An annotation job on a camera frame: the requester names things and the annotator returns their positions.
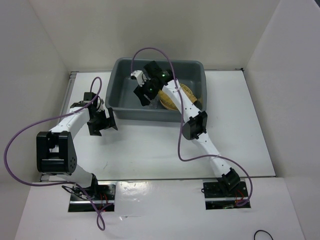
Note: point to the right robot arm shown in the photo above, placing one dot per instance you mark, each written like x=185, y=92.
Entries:
x=194, y=128

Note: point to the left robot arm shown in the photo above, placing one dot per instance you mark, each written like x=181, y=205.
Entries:
x=55, y=150

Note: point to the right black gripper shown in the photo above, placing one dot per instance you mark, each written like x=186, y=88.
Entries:
x=139, y=91

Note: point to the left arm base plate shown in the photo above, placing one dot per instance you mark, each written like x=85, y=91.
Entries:
x=103, y=199

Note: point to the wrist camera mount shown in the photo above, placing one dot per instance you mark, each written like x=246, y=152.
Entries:
x=139, y=76
x=100, y=104

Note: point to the woven bamboo tray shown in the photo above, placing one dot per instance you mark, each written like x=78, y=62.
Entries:
x=189, y=93

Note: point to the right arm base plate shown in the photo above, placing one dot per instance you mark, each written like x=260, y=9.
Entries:
x=215, y=199

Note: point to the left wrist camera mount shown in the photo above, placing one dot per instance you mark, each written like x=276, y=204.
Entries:
x=100, y=104

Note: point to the tan plate with bear logo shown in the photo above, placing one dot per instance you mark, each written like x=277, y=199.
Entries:
x=166, y=101

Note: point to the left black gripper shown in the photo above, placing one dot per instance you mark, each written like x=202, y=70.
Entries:
x=108, y=123

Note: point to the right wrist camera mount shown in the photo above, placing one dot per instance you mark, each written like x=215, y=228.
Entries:
x=139, y=76

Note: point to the grey plastic bin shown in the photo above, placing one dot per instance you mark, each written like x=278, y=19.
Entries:
x=126, y=105

